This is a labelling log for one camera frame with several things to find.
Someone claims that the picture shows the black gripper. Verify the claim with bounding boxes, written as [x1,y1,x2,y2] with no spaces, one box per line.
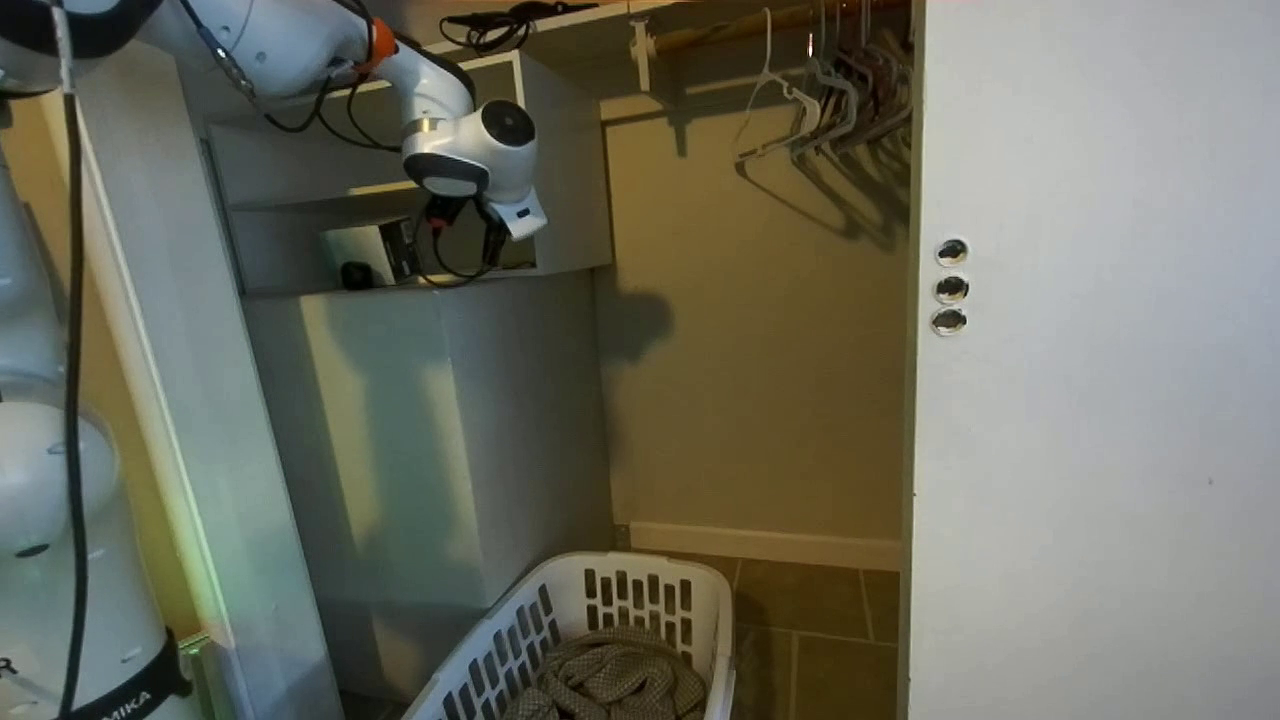
[412,191,508,283]

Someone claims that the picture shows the white closet shelf board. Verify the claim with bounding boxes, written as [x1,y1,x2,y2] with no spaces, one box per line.
[512,0,926,41]

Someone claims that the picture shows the white clothes hanger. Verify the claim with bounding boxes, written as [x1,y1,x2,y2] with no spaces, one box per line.
[781,23,897,242]
[732,6,859,223]

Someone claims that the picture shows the wooden closet rod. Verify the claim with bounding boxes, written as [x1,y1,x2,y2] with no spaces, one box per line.
[648,0,922,61]

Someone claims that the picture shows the white plastic laundry basket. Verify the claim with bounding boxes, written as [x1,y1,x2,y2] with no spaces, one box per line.
[395,549,742,720]

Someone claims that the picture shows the white closet baseboard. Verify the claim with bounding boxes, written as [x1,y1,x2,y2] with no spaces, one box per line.
[625,516,907,578]

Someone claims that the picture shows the grey clothes hanger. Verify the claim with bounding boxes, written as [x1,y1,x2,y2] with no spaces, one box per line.
[823,34,922,256]

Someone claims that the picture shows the grey crumpled clothes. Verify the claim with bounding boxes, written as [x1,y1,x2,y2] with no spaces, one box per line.
[498,630,713,720]

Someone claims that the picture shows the white closet door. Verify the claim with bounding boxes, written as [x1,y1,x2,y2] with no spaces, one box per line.
[901,0,1280,720]

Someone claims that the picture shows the black looped gripper cable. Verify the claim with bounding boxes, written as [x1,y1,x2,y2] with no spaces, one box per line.
[428,197,521,289]

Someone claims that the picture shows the wide orange cable strap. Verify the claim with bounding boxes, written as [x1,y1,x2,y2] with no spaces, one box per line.
[363,11,404,71]

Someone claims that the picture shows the black cord bundle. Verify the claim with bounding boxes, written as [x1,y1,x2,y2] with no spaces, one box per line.
[438,0,600,57]

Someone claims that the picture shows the white rod bracket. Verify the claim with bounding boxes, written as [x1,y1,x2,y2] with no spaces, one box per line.
[625,17,666,96]

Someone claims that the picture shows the long black robot cable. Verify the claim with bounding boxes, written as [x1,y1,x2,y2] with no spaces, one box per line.
[45,0,97,720]

